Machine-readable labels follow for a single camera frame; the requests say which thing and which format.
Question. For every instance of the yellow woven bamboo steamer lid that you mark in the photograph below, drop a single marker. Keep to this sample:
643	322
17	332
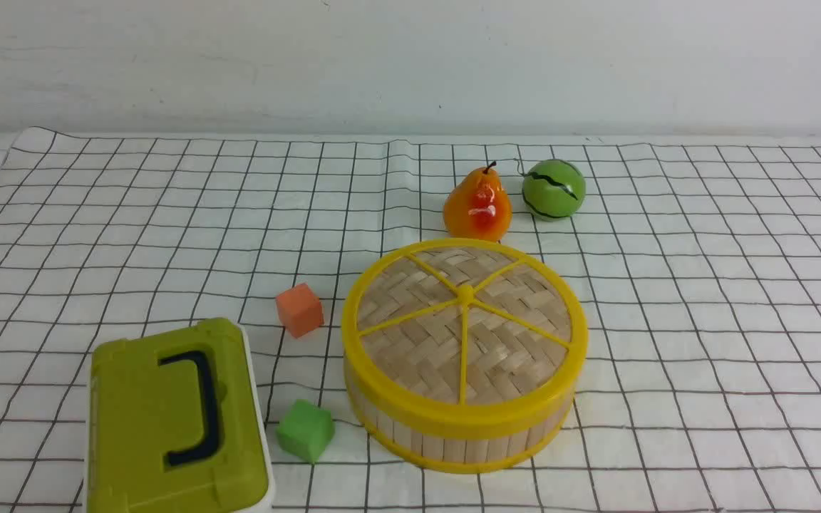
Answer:
463	338

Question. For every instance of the bamboo steamer basket base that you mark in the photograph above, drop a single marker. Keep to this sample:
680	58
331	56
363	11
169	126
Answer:
460	440

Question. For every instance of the orange toy pear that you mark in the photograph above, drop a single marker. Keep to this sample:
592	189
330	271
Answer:
479	207

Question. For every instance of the orange foam cube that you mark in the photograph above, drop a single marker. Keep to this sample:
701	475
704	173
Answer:
299	310

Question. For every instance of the green toy watermelon ball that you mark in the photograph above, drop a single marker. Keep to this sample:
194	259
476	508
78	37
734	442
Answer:
553	189

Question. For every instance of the green foam cube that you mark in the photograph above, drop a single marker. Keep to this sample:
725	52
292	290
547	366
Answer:
305	431

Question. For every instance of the green lidded white storage box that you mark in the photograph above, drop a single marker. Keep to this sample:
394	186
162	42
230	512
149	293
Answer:
174	424

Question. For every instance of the white black-grid tablecloth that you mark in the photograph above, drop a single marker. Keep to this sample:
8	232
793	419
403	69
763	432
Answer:
697	262

